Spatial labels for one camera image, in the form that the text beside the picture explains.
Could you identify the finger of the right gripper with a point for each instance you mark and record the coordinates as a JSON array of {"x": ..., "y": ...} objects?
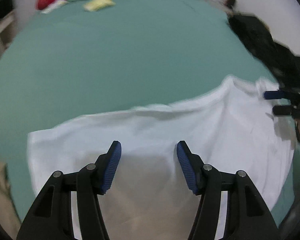
[
  {"x": 287, "y": 110},
  {"x": 281, "y": 94}
]

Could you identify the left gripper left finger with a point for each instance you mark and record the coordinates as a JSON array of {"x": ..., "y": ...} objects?
[{"x": 50, "y": 214}]

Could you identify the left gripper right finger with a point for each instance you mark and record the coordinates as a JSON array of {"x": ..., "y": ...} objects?
[{"x": 247, "y": 215}]

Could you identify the white t-shirt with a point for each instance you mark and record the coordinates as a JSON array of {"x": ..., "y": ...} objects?
[{"x": 232, "y": 128}]

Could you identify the black clothes pile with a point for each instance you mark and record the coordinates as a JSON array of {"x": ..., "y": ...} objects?
[{"x": 283, "y": 64}]

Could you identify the beige folded garment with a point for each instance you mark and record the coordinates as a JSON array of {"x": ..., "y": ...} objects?
[{"x": 9, "y": 220}]

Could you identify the green bed sheet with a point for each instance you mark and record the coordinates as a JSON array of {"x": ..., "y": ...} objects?
[{"x": 71, "y": 62}]

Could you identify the white wooden shelf desk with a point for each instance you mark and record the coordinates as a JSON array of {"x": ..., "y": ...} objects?
[{"x": 8, "y": 30}]

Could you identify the yellow green packet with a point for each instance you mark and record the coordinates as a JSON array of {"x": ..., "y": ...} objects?
[{"x": 95, "y": 5}]

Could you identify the white paper slip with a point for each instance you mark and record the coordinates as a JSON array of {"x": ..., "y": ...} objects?
[{"x": 53, "y": 6}]

